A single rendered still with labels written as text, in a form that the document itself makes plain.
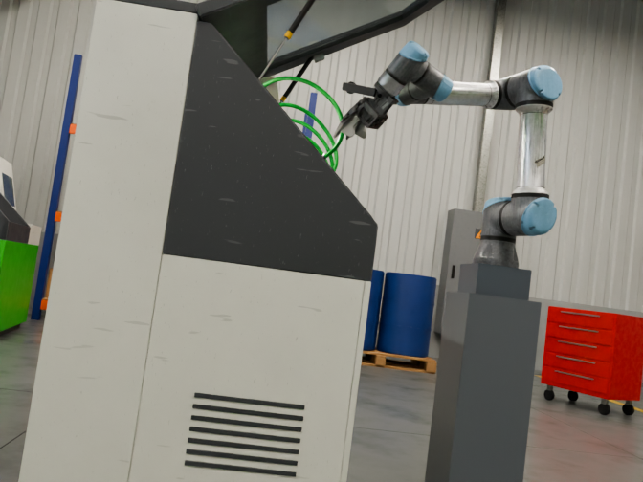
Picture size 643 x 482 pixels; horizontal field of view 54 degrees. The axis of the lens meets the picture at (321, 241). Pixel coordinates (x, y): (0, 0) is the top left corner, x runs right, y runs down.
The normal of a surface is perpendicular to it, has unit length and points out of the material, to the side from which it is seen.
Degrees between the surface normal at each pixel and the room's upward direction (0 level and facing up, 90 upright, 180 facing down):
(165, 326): 90
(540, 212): 98
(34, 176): 90
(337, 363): 90
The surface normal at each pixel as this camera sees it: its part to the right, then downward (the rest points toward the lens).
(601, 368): -0.85, -0.15
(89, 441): 0.08, -0.06
